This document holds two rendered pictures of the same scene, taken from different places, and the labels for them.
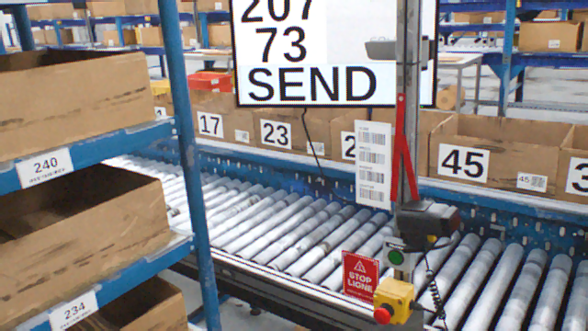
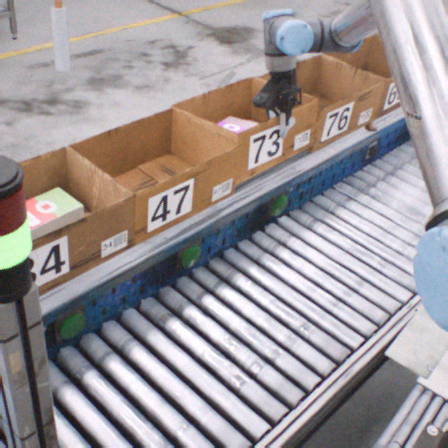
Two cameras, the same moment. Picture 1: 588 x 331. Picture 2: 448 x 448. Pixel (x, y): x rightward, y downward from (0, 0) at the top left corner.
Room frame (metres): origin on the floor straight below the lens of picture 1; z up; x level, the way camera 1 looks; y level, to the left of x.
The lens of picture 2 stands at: (0.74, 0.10, 1.90)
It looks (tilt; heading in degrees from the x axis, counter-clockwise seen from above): 38 degrees down; 273
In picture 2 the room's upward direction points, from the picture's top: 7 degrees clockwise
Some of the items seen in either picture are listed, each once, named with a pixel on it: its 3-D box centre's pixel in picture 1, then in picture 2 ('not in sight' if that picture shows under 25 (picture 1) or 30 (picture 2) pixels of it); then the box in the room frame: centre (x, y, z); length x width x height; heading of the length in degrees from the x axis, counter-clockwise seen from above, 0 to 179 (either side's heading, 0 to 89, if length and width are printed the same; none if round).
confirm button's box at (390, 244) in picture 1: (398, 254); not in sight; (0.90, -0.21, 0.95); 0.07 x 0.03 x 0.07; 53
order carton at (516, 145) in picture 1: (500, 152); not in sight; (1.49, -0.69, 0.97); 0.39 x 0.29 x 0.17; 53
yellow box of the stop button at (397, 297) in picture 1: (408, 307); not in sight; (0.86, -0.22, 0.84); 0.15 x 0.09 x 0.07; 53
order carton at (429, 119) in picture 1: (392, 138); not in sight; (1.73, -0.37, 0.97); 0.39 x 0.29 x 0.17; 53
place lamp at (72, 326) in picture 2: not in sight; (73, 326); (1.11, -0.83, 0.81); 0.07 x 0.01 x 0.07; 53
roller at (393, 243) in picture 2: not in sight; (374, 234); (0.32, -1.50, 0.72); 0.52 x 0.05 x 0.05; 143
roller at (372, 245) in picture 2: not in sight; (363, 242); (0.36, -1.45, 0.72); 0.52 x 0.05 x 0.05; 143
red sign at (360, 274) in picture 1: (371, 281); not in sight; (0.95, -0.15, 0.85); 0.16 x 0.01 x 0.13; 53
